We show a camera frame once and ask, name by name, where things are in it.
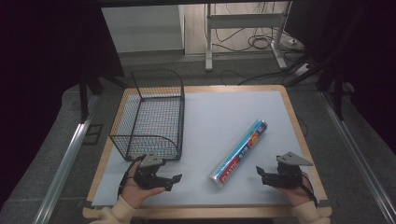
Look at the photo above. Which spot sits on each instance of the small black square frame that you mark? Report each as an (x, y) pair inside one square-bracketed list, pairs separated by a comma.
[(92, 134)]

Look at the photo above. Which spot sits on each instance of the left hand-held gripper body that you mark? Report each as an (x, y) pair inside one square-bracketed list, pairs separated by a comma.
[(149, 177)]

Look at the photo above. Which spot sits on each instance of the person's right hand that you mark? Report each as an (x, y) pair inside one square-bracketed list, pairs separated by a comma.
[(299, 196)]

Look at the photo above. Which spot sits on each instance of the aluminium rail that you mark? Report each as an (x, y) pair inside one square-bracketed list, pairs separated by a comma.
[(67, 158), (358, 155)]

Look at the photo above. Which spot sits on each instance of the pale grey table mat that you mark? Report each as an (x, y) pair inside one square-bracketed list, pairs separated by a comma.
[(214, 124)]

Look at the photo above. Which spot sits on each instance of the white metal desk frame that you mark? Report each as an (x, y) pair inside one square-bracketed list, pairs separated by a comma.
[(243, 21)]

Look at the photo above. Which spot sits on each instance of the white wall panel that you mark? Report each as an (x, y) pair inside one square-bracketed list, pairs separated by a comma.
[(143, 28)]

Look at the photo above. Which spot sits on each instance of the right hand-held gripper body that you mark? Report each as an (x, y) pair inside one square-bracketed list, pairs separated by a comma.
[(288, 179)]

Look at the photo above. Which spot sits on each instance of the person's left hand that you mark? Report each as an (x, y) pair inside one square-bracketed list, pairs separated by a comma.
[(134, 194)]

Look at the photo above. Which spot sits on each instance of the white power strip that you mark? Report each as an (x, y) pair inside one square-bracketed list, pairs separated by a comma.
[(302, 70)]

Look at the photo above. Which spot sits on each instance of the black metal stand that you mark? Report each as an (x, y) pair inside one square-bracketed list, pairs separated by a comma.
[(84, 99), (337, 93)]

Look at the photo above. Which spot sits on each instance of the colourful foil roll box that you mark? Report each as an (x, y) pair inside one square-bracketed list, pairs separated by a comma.
[(239, 154)]

